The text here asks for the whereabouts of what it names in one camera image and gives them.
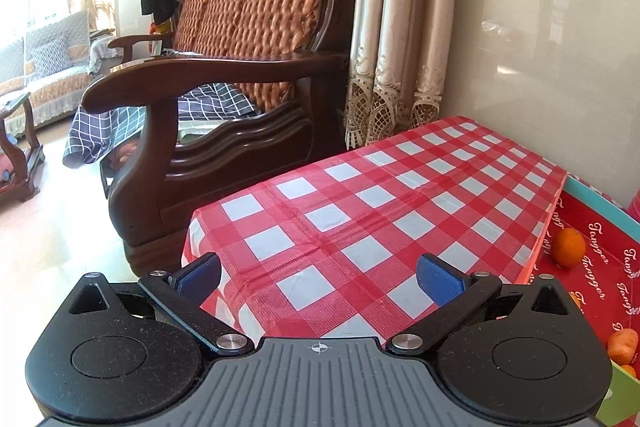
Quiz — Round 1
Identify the blue plaid cloth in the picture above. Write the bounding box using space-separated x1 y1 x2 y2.
62 83 262 166

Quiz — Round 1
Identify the chevron pattern pillow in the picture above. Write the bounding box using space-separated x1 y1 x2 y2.
31 35 71 76

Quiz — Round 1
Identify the dark wooden coffee table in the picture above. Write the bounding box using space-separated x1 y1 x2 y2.
0 92 47 204

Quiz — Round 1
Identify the wooden sofa with orange cushions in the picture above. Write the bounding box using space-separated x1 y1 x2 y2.
81 0 359 276

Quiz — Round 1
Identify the colourful cardboard box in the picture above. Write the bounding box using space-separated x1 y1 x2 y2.
517 173 640 427

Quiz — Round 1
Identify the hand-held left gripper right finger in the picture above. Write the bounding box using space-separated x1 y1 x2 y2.
385 253 582 356

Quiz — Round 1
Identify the grey covered sofa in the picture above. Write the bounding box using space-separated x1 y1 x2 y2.
0 8 123 138

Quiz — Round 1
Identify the red checkered tablecloth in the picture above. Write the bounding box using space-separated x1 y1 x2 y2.
181 116 569 344

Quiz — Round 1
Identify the beige lace curtain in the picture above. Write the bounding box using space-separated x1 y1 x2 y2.
344 0 459 148

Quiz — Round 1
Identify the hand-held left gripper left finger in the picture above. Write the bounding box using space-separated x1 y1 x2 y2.
59 252 254 356

